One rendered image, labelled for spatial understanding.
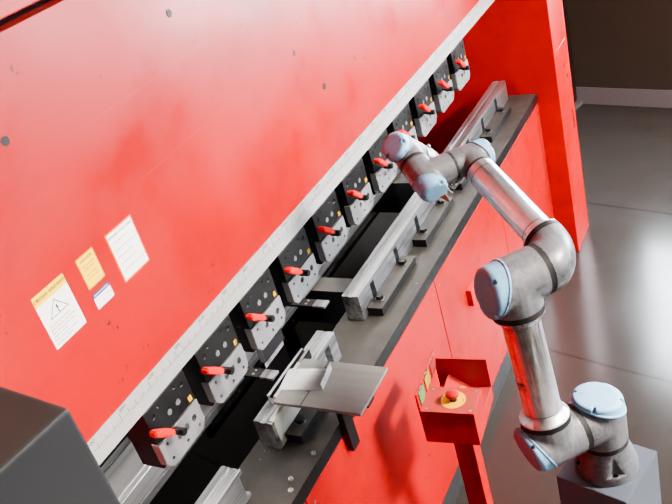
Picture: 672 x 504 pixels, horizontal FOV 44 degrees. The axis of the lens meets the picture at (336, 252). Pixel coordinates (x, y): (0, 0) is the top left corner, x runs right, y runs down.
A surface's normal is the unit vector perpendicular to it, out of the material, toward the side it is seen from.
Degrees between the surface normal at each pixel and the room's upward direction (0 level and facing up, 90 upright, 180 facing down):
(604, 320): 0
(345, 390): 0
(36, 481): 90
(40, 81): 90
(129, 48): 90
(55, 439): 90
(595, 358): 0
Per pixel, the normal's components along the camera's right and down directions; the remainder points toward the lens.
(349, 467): 0.87, 0.03
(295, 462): -0.25, -0.84
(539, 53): -0.42, 0.55
